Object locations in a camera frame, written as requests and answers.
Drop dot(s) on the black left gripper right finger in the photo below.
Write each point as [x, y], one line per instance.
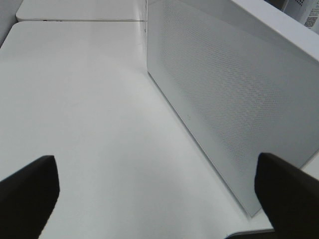
[288, 196]

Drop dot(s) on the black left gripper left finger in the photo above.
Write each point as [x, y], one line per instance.
[27, 199]

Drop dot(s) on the white microwave door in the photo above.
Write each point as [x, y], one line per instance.
[244, 79]

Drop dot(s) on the white microwave oven body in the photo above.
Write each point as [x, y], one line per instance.
[305, 12]

